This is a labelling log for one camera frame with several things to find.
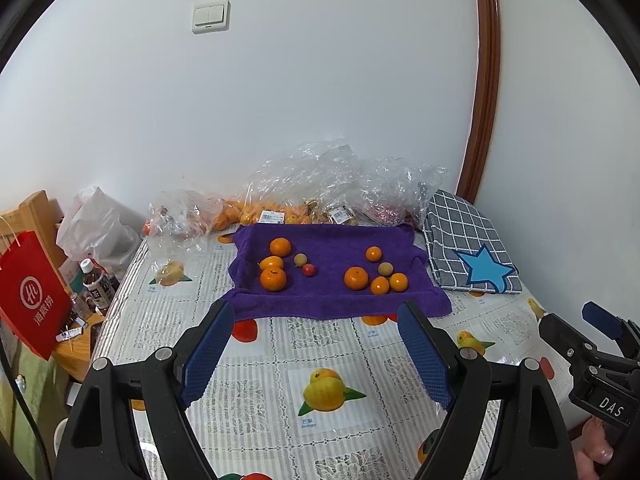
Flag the pale yellow small fruit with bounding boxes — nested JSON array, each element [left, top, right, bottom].
[[378, 262, 394, 276]]

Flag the large orange mandarin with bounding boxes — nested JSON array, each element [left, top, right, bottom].
[[343, 266, 369, 290]]

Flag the mandarin with stem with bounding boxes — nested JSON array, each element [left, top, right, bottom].
[[259, 266, 288, 292]]

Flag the oval orange mandarin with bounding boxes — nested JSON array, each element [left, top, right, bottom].
[[259, 255, 284, 271]]

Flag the orange mandarin one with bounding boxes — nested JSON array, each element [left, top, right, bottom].
[[269, 237, 292, 258]]

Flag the small red fruit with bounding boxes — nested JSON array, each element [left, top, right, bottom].
[[302, 263, 317, 278]]

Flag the pale yellow round fruit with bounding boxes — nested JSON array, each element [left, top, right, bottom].
[[294, 252, 308, 266]]

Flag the small orange mandarin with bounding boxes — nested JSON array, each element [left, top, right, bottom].
[[370, 275, 390, 296]]

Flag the clear bag red fruits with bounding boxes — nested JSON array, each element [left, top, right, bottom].
[[356, 157, 447, 229]]

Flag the person's right hand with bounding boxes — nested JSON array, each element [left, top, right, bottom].
[[574, 417, 614, 480]]

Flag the wooden side table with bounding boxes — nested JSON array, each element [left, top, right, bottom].
[[52, 313, 105, 382]]

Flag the grey checkered cloth blue star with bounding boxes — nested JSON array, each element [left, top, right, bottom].
[[424, 190, 523, 294]]

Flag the dark drink bottle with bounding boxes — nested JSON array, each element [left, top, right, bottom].
[[80, 258, 115, 310]]

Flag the red paper shopping bag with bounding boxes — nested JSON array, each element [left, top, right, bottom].
[[0, 217, 72, 361]]

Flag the fruit print tablecloth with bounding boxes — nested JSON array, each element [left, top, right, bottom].
[[96, 226, 570, 479]]

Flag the white plastic bag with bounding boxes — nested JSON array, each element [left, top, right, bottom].
[[56, 186, 141, 280]]

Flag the clear plastic bag left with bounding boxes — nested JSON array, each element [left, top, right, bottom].
[[145, 190, 224, 257]]

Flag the purple towel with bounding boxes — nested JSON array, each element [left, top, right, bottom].
[[224, 223, 451, 321]]

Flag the clear bag of oranges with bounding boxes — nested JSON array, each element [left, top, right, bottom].
[[213, 141, 362, 231]]

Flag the wooden chair frame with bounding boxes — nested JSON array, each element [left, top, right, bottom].
[[1, 190, 66, 269]]

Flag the brown wooden door frame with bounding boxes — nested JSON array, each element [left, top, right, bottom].
[[457, 0, 501, 203]]

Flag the white wall switch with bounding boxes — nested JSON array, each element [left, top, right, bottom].
[[191, 0, 230, 35]]

